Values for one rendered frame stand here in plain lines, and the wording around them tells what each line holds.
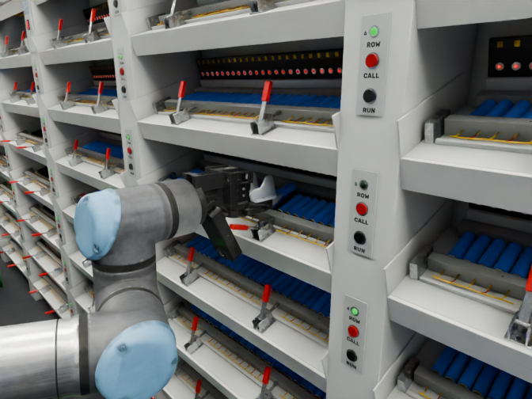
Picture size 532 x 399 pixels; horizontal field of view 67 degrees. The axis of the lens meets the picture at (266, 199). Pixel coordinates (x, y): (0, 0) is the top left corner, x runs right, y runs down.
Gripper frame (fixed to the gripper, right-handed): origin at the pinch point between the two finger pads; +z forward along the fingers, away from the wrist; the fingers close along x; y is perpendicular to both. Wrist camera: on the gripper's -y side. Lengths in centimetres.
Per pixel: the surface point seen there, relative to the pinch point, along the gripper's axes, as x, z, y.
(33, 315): 165, -6, -95
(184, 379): 35, 1, -63
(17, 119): 180, 3, 5
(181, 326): 33, -1, -44
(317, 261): -16.8, -6.6, -6.4
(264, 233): -3.8, -6.0, -5.2
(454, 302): -38.0, -5.0, -5.7
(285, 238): -7.5, -4.1, -5.6
